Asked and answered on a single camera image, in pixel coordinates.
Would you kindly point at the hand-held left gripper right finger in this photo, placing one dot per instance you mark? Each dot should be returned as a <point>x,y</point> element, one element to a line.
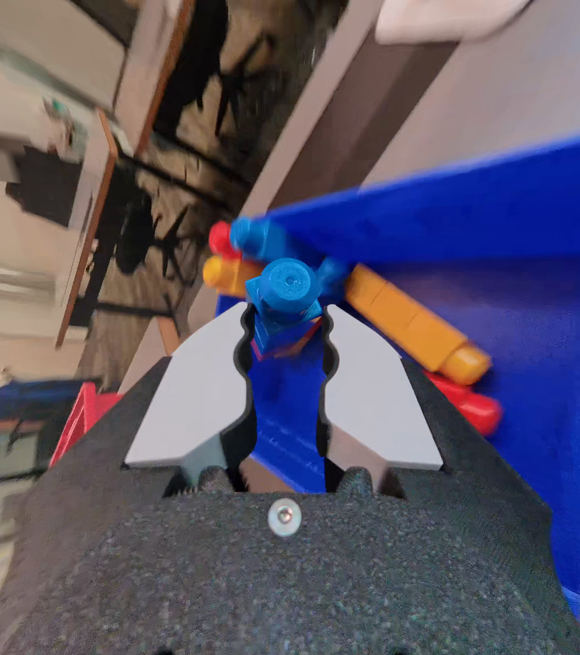
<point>379,404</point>

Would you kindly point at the black office chair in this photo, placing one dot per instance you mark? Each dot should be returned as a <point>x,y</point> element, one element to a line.
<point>192,76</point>
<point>131,240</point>

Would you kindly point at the blue plastic bin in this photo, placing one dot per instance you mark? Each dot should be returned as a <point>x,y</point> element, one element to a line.
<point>525,307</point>

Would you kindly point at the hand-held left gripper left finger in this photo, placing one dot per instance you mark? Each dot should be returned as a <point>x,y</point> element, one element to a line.
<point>187,404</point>

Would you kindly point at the wooden desk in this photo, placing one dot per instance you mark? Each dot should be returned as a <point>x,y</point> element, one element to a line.
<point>141,61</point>
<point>92,179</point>

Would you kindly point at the grey wood-edged table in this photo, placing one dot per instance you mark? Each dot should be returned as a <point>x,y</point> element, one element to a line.
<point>149,353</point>

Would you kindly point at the red plastic bin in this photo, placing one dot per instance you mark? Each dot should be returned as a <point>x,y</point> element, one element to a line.
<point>82,414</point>

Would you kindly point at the red mega block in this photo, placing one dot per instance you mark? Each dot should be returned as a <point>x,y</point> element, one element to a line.
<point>474,409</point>
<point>220,238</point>

